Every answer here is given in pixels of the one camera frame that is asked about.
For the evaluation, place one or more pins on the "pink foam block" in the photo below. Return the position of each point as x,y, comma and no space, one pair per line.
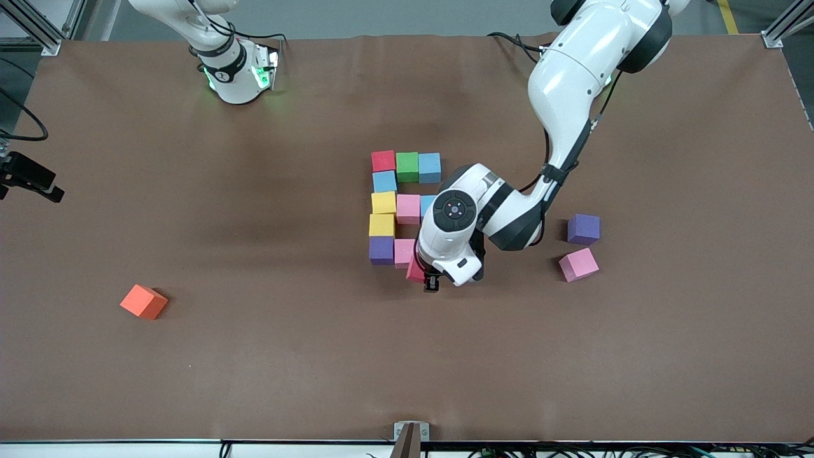
408,209
404,251
579,264

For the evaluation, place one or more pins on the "yellow foam block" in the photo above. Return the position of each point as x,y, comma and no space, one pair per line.
384,203
381,226

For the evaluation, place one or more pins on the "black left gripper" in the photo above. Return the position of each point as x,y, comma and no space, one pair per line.
432,282

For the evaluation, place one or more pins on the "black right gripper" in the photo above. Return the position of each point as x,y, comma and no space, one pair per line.
28,171

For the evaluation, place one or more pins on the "light blue foam block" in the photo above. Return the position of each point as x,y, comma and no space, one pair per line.
430,168
427,203
385,182

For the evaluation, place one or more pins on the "green foam block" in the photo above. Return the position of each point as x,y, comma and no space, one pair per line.
407,167

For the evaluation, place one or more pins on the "purple foam block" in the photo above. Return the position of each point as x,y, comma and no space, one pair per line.
584,229
381,250

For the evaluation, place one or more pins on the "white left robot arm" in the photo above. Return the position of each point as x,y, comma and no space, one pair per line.
572,63

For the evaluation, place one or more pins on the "brown table mat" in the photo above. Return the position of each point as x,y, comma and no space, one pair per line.
407,381

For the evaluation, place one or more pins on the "orange foam block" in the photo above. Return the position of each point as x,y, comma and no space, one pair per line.
144,301

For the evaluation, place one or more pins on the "red foam block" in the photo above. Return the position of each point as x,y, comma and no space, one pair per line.
383,161
414,272

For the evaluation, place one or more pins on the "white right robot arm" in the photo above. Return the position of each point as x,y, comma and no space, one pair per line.
222,57

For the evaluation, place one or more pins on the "aluminium frame post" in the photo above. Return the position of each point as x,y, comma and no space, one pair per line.
779,28
38,28

